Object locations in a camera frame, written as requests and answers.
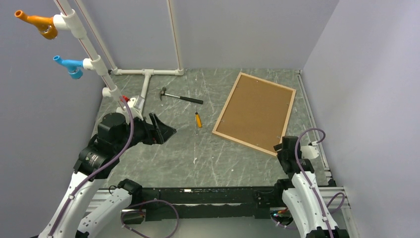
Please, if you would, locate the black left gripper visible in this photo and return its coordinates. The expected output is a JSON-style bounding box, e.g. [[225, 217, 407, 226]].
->
[[114, 112, 176, 152]]

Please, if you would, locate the yellow handled screwdriver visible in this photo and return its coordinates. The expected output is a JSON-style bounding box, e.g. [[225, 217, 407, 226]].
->
[[195, 112, 202, 128]]

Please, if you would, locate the wooden picture frame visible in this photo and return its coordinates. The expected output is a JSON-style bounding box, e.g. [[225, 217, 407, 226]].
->
[[212, 72, 296, 156]]

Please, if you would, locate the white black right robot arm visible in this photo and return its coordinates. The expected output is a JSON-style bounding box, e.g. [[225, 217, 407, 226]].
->
[[273, 136, 350, 238]]

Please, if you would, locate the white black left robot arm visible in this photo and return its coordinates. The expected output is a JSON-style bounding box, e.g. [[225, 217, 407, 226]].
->
[[38, 113, 177, 238]]

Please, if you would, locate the blue nozzle fitting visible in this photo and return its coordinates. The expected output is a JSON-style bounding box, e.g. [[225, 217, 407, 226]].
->
[[53, 56, 83, 79]]

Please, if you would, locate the white PVC pipe stand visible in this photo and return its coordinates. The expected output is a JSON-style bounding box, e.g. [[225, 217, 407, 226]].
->
[[53, 0, 184, 113]]

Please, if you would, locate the orange nozzle fitting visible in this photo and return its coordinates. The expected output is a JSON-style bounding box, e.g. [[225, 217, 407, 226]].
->
[[14, 10, 58, 40]]

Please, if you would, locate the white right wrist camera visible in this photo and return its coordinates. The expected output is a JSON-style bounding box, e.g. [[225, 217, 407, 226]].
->
[[300, 145, 320, 160]]

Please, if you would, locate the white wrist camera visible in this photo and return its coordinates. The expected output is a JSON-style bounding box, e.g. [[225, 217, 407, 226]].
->
[[300, 145, 320, 160], [116, 95, 145, 122]]

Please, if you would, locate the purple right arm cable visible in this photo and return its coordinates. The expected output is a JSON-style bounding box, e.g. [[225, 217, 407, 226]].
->
[[271, 128, 347, 238]]

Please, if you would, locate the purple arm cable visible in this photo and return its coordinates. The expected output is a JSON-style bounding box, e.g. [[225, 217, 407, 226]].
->
[[47, 98, 180, 238], [271, 128, 347, 238]]

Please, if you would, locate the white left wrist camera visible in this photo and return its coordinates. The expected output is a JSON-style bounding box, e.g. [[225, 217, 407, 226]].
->
[[116, 95, 145, 122]]

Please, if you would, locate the black handled claw hammer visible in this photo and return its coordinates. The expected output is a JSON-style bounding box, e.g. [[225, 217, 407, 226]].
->
[[159, 87, 204, 105]]

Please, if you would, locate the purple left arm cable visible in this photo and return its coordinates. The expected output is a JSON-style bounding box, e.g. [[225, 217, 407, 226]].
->
[[47, 98, 180, 238]]

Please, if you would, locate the aluminium rail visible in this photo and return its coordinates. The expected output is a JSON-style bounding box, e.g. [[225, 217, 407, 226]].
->
[[87, 186, 349, 228]]

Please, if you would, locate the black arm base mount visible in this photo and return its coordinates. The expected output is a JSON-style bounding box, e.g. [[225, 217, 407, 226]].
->
[[123, 184, 293, 224]]

